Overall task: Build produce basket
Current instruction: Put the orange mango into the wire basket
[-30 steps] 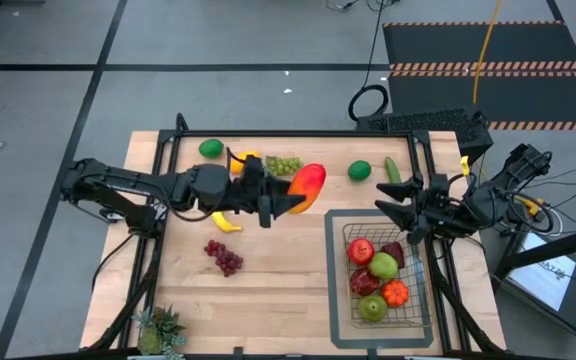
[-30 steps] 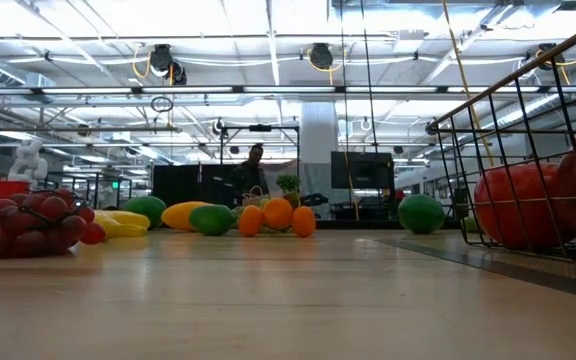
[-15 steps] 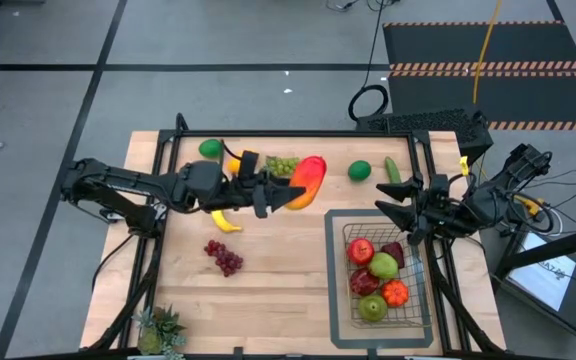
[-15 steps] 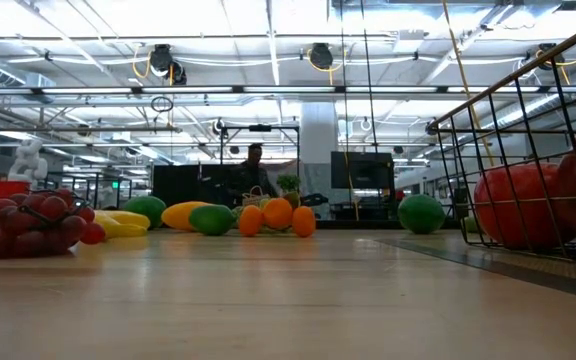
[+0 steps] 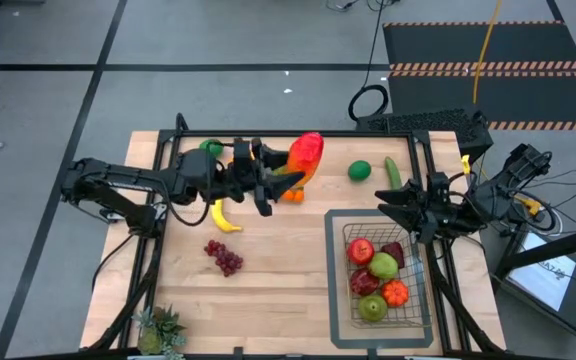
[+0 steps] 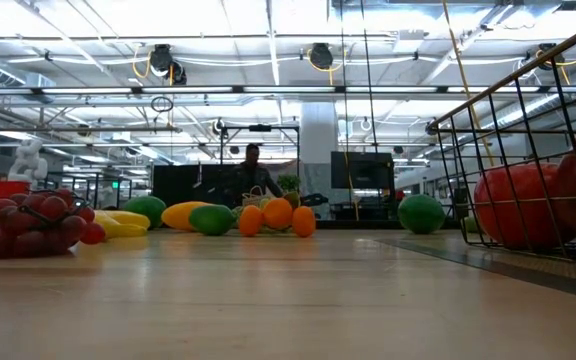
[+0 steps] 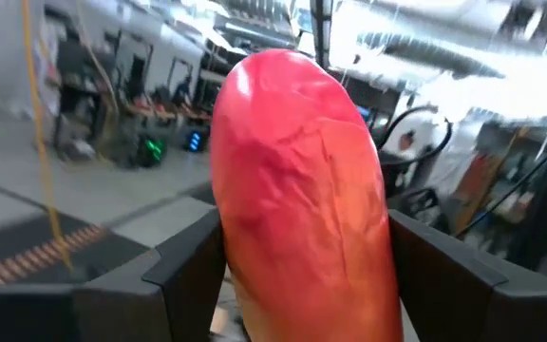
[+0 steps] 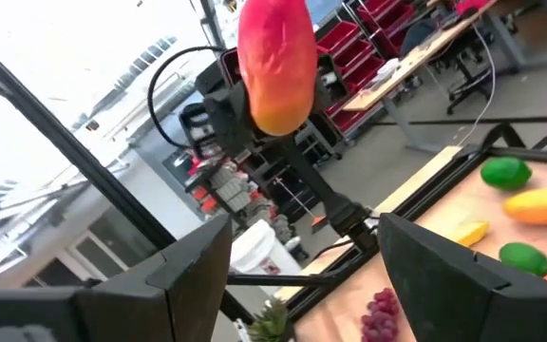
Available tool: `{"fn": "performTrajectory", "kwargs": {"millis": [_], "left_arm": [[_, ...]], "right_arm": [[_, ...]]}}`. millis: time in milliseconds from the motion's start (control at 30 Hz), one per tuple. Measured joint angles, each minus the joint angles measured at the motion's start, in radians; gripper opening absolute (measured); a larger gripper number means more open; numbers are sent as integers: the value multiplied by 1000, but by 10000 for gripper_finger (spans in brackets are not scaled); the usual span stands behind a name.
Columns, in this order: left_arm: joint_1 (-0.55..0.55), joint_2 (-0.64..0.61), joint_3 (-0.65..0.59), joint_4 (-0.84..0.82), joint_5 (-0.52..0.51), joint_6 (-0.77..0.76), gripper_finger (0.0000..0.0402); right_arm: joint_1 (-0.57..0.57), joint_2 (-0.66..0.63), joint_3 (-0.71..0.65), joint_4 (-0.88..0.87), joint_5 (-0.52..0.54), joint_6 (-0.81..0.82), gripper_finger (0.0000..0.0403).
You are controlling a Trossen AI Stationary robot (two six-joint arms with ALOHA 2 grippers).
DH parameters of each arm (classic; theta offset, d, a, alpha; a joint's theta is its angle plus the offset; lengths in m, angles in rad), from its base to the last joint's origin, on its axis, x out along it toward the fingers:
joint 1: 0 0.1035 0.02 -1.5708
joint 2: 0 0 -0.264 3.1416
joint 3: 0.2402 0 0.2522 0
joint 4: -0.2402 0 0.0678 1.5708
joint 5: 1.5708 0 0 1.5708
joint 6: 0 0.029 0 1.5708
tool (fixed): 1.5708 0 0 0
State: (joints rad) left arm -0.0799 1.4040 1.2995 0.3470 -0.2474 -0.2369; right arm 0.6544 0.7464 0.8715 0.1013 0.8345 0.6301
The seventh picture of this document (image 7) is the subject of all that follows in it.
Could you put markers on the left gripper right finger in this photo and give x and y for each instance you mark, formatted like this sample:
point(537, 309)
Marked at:
point(482, 309)

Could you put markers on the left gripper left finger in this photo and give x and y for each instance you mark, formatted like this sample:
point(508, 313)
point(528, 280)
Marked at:
point(112, 309)

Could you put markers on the red orange mango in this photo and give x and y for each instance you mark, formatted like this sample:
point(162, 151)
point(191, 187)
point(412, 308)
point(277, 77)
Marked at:
point(302, 199)

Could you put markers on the black hazard-striped floor mat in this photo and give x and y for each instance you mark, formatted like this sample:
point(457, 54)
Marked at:
point(3, 242)
point(112, 256)

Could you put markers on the computer tower green lights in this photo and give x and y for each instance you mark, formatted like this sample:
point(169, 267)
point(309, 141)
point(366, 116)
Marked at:
point(152, 149)

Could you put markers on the computer tower blue lights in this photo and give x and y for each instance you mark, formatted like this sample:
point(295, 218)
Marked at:
point(194, 141)

